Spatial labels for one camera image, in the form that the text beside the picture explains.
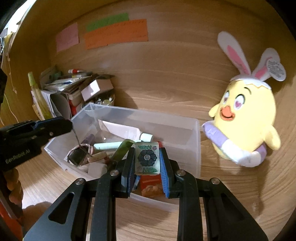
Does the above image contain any round compact mirror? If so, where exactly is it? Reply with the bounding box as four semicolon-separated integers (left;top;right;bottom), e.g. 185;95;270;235
66;144;94;167

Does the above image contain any yellow-green spray bottle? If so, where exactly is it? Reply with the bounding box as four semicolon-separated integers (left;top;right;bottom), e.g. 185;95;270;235
28;72;53;120

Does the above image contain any clear plastic storage bin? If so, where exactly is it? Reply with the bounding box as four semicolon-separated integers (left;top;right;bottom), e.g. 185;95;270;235
43;102;201;204

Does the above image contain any dark green bottle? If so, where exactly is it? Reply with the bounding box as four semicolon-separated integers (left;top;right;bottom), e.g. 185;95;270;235
110;139;135;162

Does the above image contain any red white marker pen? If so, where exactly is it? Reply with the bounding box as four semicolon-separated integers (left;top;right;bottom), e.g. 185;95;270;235
68;69;86;74

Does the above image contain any green sticky note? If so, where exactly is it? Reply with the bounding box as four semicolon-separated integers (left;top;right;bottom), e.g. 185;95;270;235
86;13;129;32

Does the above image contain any white cosmetic tube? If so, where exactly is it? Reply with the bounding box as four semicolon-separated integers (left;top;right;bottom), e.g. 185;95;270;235
98;120;154;142

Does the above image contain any red snack packet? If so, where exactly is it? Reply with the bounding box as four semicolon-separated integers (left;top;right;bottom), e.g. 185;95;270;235
140;174;164;198

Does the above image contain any white paper boxes stack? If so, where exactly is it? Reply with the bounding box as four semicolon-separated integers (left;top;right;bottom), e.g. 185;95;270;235
31;90;72;121

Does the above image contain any white translucent cap item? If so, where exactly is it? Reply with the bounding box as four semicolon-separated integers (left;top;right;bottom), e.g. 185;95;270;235
88;162;107;178

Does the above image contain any green flower mahjong tile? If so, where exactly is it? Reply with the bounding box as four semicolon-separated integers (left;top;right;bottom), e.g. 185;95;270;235
134;142;161;175

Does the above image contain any orange sticky note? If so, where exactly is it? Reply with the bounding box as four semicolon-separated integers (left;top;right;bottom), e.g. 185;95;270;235
84;19;149;50

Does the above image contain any small white cardboard box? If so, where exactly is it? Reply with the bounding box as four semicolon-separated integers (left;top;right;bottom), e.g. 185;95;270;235
81;79;113;101

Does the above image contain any beige wooden block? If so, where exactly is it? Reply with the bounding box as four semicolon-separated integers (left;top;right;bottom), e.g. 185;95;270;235
87;151;108;163

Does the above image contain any pink sticky note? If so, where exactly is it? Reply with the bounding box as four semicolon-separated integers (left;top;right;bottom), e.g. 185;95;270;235
56;23;79;52

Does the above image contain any teal white small bottle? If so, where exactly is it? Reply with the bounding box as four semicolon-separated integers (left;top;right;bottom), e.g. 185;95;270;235
93;142;122;151

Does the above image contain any yellow chick plush toy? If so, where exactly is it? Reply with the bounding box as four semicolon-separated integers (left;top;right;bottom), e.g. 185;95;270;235
202;31;287;168

